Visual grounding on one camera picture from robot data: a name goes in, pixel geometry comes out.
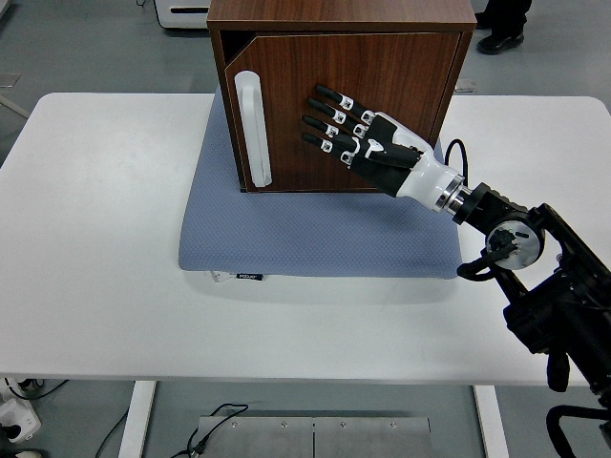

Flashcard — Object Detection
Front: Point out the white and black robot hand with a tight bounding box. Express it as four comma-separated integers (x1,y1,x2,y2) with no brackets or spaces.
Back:
301,84,458,208

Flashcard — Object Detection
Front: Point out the brown wooden cabinet door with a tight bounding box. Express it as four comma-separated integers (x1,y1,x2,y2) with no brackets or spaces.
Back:
223,31,462,193

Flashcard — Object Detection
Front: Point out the brown wooden cabinet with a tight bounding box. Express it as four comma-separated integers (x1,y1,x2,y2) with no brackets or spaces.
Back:
205,0,478,195

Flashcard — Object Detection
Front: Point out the blue-grey textured mat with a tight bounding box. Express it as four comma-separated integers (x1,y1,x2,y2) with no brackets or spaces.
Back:
178,85,464,281

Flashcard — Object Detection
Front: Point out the person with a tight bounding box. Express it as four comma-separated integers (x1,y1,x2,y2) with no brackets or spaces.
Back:
474,0,534,56

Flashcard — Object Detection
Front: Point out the white appliance with dark slot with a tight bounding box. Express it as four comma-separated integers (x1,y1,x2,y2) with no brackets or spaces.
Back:
155,0,214,31

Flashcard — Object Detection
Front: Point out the grey metal plate with screws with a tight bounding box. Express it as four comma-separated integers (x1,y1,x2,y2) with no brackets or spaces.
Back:
312,416,432,458
197,415,315,458

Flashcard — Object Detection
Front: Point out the white table leg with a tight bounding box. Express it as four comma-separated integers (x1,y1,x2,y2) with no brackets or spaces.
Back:
117,380,158,458
473,384,511,458

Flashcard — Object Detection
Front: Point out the light wooden beam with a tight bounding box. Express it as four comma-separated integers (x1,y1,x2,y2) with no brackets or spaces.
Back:
0,94,31,119

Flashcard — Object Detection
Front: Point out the white power strip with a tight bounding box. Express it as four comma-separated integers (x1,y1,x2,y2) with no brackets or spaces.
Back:
0,398,42,444

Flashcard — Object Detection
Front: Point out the white door handle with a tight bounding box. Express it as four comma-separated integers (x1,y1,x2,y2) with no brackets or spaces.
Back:
233,70,274,189

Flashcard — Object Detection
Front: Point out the black cable with plug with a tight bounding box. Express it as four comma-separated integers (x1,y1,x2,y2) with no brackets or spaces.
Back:
166,403,251,458

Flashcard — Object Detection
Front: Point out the thin black floor cable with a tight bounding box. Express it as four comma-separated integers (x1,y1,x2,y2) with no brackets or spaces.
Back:
93,408,131,458

